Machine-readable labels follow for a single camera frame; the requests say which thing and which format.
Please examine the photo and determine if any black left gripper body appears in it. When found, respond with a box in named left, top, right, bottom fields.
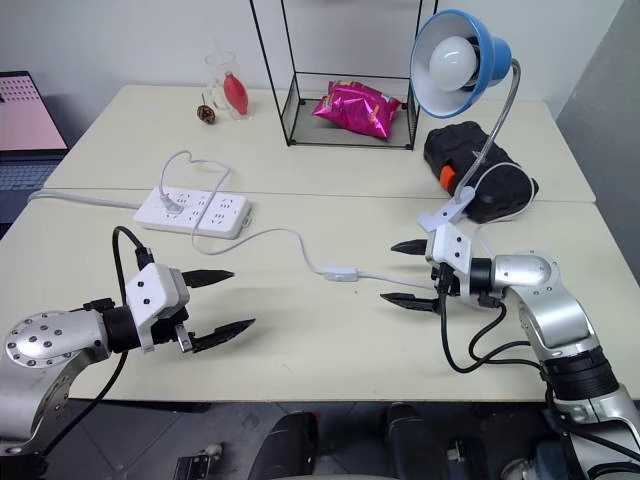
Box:
left=149, top=304, right=196, bottom=356

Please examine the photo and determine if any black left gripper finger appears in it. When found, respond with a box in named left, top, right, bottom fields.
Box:
left=191, top=318, right=257, bottom=354
left=181, top=269, right=236, bottom=290

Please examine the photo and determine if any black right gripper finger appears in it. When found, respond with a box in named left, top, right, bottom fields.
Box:
left=379, top=291, right=444, bottom=316
left=390, top=238, right=431, bottom=258

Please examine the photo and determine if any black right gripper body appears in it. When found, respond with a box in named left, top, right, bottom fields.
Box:
left=425, top=257, right=466, bottom=304

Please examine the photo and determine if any blue gooseneck clip desk lamp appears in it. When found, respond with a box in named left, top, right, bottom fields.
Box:
left=409, top=8, right=524, bottom=234

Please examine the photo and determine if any white power strip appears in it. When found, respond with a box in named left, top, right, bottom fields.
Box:
left=132, top=185, right=254, bottom=240

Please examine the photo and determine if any black pouch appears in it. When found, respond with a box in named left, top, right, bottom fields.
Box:
left=422, top=119, right=541, bottom=225

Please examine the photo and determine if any grey caster wheel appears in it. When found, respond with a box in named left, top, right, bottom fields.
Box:
left=172, top=441, right=224, bottom=480

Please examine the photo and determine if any dark rounded shape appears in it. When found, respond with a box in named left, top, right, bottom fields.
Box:
left=259, top=410, right=321, bottom=480
left=386, top=400, right=449, bottom=480

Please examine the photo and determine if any pink foil snack bag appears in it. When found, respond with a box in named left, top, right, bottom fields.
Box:
left=311, top=79, right=403, bottom=142

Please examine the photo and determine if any red pod in glass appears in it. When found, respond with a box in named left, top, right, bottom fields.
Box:
left=222, top=72, right=250, bottom=118

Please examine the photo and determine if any white round light bulb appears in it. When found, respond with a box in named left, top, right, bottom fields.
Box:
left=428, top=35, right=477, bottom=93

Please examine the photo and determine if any clear glass cup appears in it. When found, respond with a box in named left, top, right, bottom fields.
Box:
left=203, top=50, right=257, bottom=122

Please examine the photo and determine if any laptop with pink screen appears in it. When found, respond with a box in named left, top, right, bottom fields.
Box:
left=0, top=71, right=70, bottom=226

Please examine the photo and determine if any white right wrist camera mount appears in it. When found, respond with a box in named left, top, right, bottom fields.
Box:
left=424, top=223, right=474, bottom=301

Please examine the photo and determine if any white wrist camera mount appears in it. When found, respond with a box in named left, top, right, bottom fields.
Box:
left=124, top=262, right=192, bottom=354
left=424, top=223, right=474, bottom=301

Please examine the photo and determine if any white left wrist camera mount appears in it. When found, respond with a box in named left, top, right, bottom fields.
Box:
left=124, top=262, right=192, bottom=354

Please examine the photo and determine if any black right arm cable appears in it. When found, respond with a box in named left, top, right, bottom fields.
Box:
left=438, top=293, right=547, bottom=375

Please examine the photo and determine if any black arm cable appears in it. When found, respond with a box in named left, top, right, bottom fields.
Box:
left=39, top=225, right=156, bottom=456
left=438, top=293, right=547, bottom=375

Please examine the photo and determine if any white inline cord switch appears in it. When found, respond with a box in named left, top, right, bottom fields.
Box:
left=321, top=263, right=360, bottom=283

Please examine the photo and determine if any white lamp power cord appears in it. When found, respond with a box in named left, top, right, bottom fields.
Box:
left=158, top=149, right=537, bottom=294

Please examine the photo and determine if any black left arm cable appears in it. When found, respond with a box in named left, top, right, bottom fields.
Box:
left=39, top=225, right=156, bottom=456

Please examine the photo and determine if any grey power strip cable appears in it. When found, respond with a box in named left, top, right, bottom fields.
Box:
left=27, top=190, right=144, bottom=211

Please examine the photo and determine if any black wire frame shelf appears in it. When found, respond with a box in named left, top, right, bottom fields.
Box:
left=248, top=0, right=440, bottom=151

